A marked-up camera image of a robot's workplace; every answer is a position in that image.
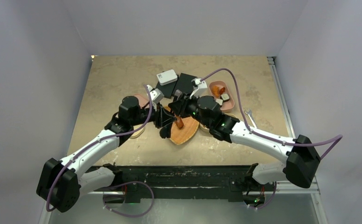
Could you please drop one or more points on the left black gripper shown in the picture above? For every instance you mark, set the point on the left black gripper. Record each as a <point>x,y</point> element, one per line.
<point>161,117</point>

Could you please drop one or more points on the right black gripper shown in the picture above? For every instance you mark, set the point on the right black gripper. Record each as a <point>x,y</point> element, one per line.
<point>180,107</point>

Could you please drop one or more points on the dark brown meat slice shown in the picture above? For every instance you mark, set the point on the dark brown meat slice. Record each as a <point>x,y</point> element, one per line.
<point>179,123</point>

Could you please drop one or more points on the beige lunch box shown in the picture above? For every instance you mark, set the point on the beige lunch box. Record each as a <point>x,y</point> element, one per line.
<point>205,129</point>

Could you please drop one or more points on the fried chicken piece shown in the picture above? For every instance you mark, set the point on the fried chicken piece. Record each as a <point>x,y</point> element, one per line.
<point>216,90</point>

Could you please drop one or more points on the black rice roll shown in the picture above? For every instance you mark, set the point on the black rice roll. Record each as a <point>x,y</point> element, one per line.
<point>225,97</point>

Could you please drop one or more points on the woven bamboo basket tray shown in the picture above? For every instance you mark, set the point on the woven bamboo basket tray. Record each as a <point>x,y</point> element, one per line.
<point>181,136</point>

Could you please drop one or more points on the pink lunch box lid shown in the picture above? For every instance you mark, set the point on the pink lunch box lid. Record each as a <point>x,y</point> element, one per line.
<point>143,101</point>

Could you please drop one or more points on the small glazed meat strip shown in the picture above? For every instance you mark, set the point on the small glazed meat strip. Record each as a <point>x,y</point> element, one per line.
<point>222,90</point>

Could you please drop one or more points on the beige lunch box lid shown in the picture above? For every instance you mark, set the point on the beige lunch box lid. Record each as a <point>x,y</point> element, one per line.
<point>138,131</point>

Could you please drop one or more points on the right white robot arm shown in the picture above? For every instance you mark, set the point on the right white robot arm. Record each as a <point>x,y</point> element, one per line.
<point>297,159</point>

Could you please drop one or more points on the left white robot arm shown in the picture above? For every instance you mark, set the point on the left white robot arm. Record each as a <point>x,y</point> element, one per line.
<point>61,181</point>

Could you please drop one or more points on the pink lunch box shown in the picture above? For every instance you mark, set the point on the pink lunch box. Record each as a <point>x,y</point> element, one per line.
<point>228,104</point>

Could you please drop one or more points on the left black box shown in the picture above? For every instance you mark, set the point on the left black box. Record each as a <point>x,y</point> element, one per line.
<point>167,89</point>

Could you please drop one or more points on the black box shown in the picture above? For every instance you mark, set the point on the black box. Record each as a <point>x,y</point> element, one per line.
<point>167,89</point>
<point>184,84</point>

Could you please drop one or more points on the right black box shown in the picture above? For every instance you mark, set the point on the right black box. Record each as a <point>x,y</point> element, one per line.
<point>184,84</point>

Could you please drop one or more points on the white small device box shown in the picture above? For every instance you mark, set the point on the white small device box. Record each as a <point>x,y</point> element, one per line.
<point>167,77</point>

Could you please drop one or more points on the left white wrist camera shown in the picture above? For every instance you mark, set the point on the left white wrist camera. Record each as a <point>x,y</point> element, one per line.
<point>155,95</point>

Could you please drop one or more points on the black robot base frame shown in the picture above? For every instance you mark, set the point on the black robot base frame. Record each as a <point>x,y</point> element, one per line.
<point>227,182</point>

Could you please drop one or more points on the right aluminium rail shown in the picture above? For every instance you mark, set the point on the right aluminium rail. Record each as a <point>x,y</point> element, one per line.
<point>289,126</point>

